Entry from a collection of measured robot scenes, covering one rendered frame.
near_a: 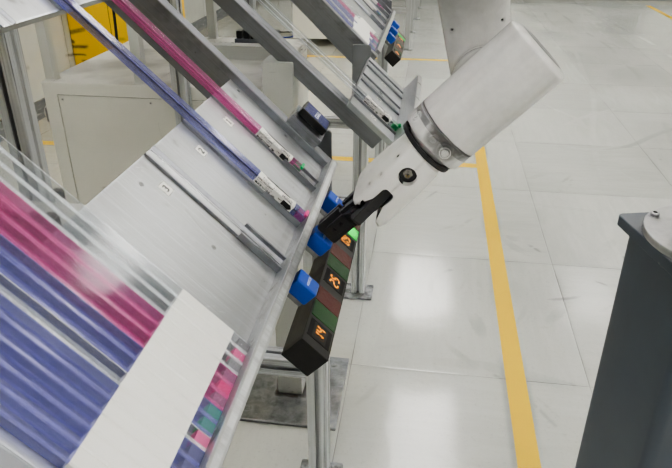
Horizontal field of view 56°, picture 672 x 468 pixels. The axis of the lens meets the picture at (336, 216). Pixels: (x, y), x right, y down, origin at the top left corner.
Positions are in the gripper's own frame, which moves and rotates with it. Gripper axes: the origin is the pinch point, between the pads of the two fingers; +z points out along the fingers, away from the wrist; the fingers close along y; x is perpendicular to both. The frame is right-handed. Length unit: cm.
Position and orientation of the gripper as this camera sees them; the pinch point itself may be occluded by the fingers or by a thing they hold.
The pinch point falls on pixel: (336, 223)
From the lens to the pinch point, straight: 80.5
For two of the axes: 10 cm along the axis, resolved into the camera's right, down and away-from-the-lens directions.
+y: 1.5, -4.4, 8.9
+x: -7.1, -6.7, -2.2
